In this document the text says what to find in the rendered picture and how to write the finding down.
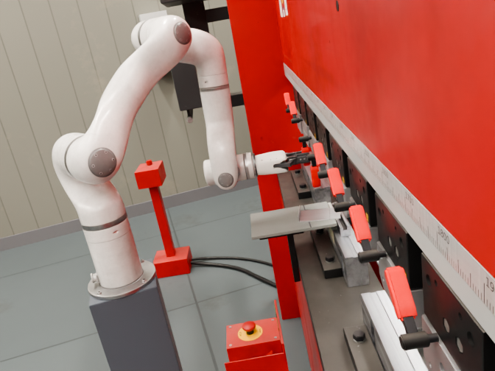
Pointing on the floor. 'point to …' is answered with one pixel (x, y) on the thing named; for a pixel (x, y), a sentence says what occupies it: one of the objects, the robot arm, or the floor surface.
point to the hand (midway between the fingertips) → (302, 157)
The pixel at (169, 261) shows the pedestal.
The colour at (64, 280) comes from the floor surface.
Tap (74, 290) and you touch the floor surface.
